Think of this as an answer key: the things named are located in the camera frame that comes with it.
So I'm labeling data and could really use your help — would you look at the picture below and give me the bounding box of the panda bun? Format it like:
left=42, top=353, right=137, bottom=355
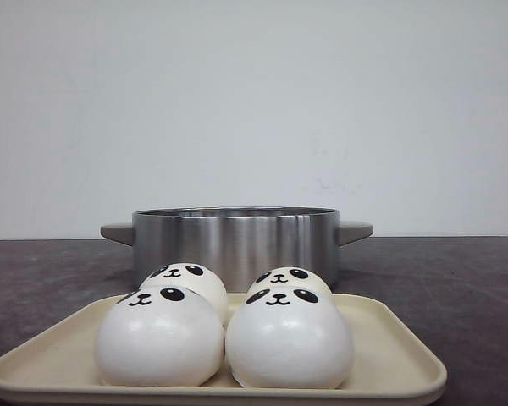
left=246, top=266, right=333, bottom=299
left=94, top=285, right=224, bottom=387
left=225, top=286, right=355, bottom=389
left=139, top=262, right=229, bottom=324

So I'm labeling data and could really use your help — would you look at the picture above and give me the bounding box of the stainless steel steamer pot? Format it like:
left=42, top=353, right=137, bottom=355
left=100, top=206, right=373, bottom=292

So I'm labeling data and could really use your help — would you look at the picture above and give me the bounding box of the cream rectangular tray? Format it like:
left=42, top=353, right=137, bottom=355
left=0, top=294, right=447, bottom=405

